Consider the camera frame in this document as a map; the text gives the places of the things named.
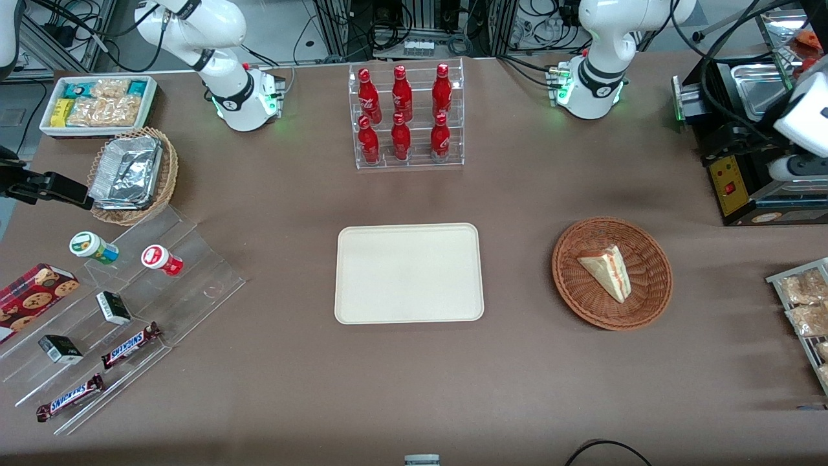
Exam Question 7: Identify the triangular sandwich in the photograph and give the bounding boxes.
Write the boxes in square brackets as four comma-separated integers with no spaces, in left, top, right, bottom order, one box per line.
[577,244,630,304]

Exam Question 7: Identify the light woven wicker basket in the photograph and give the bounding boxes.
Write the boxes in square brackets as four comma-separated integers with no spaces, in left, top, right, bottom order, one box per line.
[87,127,179,227]

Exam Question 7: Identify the brown round wicker basket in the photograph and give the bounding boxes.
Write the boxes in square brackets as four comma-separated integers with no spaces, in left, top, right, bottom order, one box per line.
[551,216,674,331]

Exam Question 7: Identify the cream plastic tray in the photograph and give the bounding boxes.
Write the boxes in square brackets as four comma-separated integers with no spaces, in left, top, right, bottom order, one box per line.
[334,223,485,324]

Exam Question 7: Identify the white rectangular snack bin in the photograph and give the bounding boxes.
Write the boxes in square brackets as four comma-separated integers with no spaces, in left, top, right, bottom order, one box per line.
[39,75,158,139]

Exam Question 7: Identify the green lid white cup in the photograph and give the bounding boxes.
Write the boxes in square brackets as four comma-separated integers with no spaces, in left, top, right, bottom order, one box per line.
[69,231,120,265]

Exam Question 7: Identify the black food warmer machine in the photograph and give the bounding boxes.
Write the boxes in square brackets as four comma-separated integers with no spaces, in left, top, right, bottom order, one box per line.
[691,10,828,227]

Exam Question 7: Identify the silver foil container stack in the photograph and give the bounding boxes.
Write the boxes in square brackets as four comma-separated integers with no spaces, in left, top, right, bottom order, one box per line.
[89,135,164,211]

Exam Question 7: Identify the steel food pan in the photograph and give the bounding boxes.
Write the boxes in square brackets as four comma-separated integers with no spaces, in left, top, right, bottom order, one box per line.
[730,63,791,121]

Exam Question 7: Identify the large clear snack bag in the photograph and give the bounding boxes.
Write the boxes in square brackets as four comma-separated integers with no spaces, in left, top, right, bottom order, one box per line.
[67,96,142,128]

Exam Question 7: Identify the small clear snack bag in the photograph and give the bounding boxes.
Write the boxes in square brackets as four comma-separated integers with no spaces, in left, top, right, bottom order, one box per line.
[91,78,131,100]

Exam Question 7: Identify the red plaid cookie box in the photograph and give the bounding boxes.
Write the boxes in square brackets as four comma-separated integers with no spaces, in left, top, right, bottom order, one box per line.
[0,263,80,345]

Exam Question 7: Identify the red lid white cup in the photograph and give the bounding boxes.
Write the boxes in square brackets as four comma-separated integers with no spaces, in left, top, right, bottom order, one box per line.
[141,245,184,277]

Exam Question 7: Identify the grey box with green light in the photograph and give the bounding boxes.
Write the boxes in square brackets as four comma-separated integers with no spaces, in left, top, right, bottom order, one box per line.
[671,74,707,125]

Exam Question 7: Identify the small dark carton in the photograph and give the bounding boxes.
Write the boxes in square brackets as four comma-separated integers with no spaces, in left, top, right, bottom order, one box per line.
[38,334,84,365]
[96,291,132,326]

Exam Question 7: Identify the clear acrylic stepped display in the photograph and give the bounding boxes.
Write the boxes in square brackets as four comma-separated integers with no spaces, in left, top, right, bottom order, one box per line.
[0,206,246,436]

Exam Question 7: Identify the snickers chocolate bar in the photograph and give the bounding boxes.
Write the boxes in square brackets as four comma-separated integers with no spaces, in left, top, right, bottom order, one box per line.
[36,373,105,423]
[101,322,162,370]

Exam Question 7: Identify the red cola bottle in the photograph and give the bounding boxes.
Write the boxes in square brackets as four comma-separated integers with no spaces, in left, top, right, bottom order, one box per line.
[432,63,453,119]
[358,68,382,125]
[358,116,380,164]
[392,65,413,122]
[391,113,412,161]
[430,112,451,160]

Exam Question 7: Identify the clear acrylic bottle rack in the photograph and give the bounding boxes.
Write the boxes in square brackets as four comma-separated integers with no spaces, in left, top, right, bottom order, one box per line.
[348,58,465,170]

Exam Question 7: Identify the grey wire snack rack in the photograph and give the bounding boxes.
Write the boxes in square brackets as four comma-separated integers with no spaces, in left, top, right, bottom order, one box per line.
[767,258,828,395]

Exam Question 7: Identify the black floor cable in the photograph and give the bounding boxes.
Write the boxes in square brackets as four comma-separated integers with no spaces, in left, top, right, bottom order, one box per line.
[564,439,654,466]

